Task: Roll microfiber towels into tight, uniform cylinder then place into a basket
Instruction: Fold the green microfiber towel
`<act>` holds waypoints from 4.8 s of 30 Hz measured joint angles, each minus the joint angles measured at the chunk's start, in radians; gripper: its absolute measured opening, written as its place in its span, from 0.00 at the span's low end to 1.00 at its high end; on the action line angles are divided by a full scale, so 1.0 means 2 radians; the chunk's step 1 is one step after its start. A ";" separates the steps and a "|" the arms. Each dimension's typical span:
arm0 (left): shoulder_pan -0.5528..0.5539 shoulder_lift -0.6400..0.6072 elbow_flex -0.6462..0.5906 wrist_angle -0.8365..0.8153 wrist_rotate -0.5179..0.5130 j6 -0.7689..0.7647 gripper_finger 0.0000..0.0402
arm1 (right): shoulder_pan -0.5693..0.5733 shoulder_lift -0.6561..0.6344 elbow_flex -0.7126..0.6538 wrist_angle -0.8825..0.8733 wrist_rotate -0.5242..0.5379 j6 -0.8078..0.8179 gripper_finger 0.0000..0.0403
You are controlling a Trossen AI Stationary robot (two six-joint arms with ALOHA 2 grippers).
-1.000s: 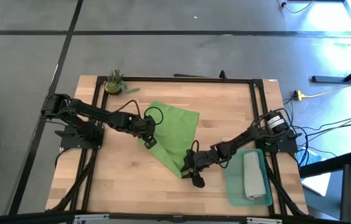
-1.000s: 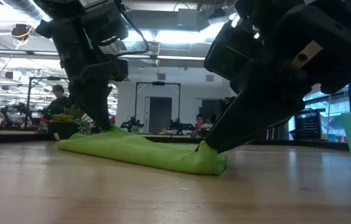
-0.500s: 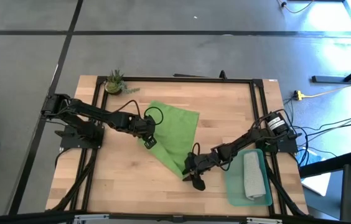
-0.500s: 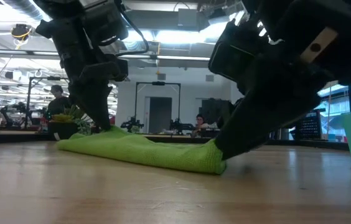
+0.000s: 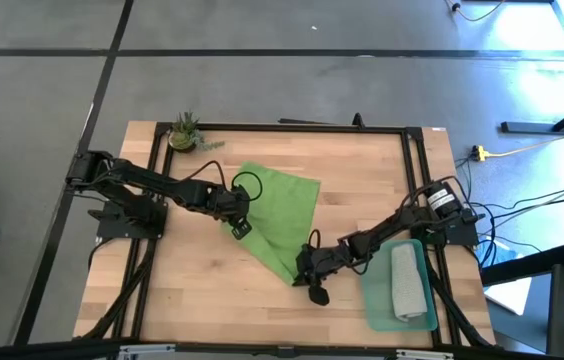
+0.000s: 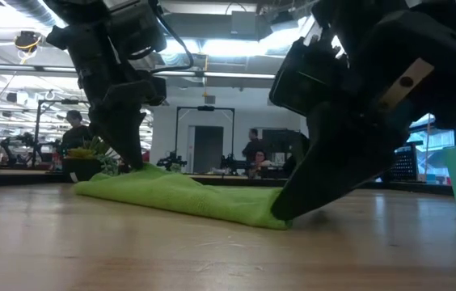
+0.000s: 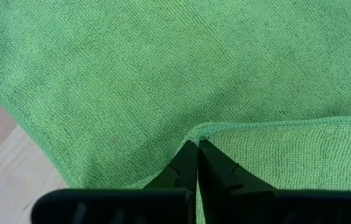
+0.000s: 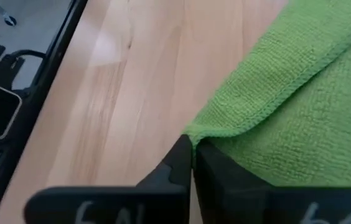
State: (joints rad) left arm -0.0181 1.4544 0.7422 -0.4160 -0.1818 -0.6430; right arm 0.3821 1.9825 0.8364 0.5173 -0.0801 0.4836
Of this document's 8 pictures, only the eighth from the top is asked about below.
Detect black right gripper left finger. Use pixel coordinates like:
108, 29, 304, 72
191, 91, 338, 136
23, 134, 194, 224

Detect green microfiber towel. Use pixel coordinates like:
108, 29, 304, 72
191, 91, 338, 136
182, 0, 351, 188

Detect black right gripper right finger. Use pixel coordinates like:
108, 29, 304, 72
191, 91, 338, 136
192, 139, 351, 224

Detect black aluminium table frame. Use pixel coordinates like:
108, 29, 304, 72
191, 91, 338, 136
0, 0, 90, 224

